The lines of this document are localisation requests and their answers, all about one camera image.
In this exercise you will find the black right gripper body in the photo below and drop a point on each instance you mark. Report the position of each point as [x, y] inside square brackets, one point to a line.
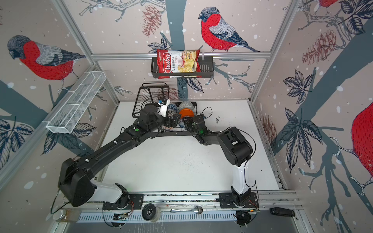
[189, 124]

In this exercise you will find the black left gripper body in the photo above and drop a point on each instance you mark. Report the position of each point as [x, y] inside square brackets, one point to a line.
[166, 121]

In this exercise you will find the blue floral white bowl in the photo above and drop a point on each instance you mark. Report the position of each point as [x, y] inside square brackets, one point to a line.
[182, 123]

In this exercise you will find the orange plastic bowl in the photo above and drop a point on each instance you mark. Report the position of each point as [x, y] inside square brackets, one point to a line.
[186, 112]

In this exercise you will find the black wire dish rack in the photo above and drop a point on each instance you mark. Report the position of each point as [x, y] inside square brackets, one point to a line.
[149, 94]

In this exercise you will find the blue triangle patterned bowl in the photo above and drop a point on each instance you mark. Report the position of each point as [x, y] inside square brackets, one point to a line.
[172, 109]

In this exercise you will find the green patterned bowl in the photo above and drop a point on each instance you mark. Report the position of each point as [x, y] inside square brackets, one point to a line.
[186, 105]

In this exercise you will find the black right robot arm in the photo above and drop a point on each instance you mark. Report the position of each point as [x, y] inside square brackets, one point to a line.
[236, 149]

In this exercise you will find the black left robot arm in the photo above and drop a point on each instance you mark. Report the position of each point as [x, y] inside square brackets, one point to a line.
[76, 179]

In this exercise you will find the red cassava chips bag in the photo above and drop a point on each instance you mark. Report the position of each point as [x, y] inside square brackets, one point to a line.
[170, 62]

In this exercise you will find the metal spoon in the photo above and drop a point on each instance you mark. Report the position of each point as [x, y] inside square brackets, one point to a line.
[197, 210]

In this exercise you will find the black remote device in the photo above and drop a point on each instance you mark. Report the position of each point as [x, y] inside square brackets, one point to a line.
[278, 211]

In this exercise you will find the glass jar metal lid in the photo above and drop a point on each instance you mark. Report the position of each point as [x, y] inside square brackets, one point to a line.
[67, 215]

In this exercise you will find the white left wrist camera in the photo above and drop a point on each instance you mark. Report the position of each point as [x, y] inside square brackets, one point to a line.
[163, 106]

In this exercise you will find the dark wall shelf basket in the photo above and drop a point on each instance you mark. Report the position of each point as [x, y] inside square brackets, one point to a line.
[203, 68]

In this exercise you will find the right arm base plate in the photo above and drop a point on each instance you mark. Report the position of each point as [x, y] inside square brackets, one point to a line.
[233, 200]

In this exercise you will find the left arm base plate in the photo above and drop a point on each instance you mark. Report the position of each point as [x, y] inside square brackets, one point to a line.
[126, 202]

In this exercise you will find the white wire mesh basket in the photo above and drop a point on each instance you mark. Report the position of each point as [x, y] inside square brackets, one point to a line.
[67, 116]

